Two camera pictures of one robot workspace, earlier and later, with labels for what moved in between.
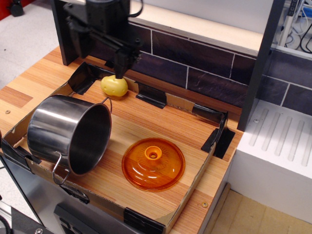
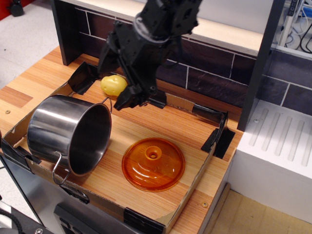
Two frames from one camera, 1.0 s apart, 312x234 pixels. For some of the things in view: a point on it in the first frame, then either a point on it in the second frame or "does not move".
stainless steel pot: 79,130 does not move
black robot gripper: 107,21 → 142,58
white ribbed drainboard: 273,158 does not move
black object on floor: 16,8 does not move
